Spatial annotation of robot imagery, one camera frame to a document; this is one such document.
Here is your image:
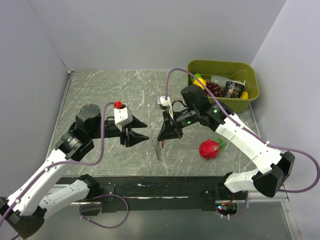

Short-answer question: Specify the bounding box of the small yellow fruit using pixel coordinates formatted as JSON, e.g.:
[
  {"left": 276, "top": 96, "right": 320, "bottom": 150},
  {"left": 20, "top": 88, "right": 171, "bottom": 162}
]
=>
[{"left": 240, "top": 91, "right": 249, "bottom": 100}]

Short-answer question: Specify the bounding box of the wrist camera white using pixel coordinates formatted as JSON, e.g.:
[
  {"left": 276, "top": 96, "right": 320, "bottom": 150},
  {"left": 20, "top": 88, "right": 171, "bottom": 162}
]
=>
[
  {"left": 113, "top": 107, "right": 133, "bottom": 127},
  {"left": 155, "top": 96, "right": 174, "bottom": 119}
]

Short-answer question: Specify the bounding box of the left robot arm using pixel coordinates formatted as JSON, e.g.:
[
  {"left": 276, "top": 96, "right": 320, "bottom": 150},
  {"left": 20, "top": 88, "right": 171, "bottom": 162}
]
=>
[{"left": 0, "top": 101, "right": 149, "bottom": 239}]

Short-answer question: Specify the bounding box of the olive green plastic bin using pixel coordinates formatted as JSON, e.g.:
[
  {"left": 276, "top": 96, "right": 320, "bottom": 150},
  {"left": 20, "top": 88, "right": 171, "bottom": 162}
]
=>
[{"left": 187, "top": 59, "right": 260, "bottom": 114}]

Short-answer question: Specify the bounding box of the dark red grape bunch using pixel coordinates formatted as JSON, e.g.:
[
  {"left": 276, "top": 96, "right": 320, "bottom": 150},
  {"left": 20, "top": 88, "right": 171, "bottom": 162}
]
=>
[{"left": 206, "top": 81, "right": 224, "bottom": 97}]

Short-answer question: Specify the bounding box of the red dragon fruit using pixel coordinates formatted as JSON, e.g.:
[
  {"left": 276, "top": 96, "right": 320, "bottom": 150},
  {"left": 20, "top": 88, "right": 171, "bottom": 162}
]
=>
[{"left": 198, "top": 138, "right": 227, "bottom": 160}]

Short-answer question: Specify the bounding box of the green lime upper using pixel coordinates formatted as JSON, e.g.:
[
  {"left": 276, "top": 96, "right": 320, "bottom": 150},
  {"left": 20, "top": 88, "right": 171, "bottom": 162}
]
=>
[{"left": 188, "top": 73, "right": 203, "bottom": 83}]

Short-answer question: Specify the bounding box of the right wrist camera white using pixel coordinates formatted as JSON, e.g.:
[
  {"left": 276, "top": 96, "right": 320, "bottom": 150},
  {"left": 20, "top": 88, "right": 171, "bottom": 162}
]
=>
[{"left": 155, "top": 96, "right": 174, "bottom": 119}]

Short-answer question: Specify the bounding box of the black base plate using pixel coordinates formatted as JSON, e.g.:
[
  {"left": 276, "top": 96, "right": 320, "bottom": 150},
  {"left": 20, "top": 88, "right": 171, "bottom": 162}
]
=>
[{"left": 78, "top": 174, "right": 246, "bottom": 213}]

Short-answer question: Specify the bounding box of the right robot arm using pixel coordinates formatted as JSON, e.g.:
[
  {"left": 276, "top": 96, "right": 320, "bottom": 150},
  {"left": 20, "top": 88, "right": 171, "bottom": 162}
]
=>
[{"left": 156, "top": 85, "right": 295, "bottom": 200}]

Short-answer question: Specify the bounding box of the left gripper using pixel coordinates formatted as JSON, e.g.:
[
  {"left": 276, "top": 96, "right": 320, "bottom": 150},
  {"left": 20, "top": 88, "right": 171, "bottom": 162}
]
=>
[{"left": 89, "top": 114, "right": 149, "bottom": 146}]

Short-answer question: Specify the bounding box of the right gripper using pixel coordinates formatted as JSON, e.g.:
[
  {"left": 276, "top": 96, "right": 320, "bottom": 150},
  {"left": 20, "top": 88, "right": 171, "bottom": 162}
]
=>
[{"left": 157, "top": 106, "right": 199, "bottom": 141}]

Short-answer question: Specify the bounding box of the black drink carton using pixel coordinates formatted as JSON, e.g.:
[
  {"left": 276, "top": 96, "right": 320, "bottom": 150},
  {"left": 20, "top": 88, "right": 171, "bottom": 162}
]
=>
[{"left": 222, "top": 80, "right": 246, "bottom": 99}]

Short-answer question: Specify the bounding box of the yellow lemon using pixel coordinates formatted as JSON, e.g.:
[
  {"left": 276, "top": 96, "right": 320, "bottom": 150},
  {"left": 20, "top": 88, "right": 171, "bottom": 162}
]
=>
[{"left": 192, "top": 78, "right": 207, "bottom": 90}]

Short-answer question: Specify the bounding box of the aluminium frame rail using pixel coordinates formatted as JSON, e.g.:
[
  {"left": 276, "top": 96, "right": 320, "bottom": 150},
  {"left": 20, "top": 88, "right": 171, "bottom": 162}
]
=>
[{"left": 30, "top": 197, "right": 301, "bottom": 240}]

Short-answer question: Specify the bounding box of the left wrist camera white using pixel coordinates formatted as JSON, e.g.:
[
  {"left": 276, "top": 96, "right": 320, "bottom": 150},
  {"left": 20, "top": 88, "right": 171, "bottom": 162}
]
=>
[{"left": 113, "top": 107, "right": 133, "bottom": 127}]

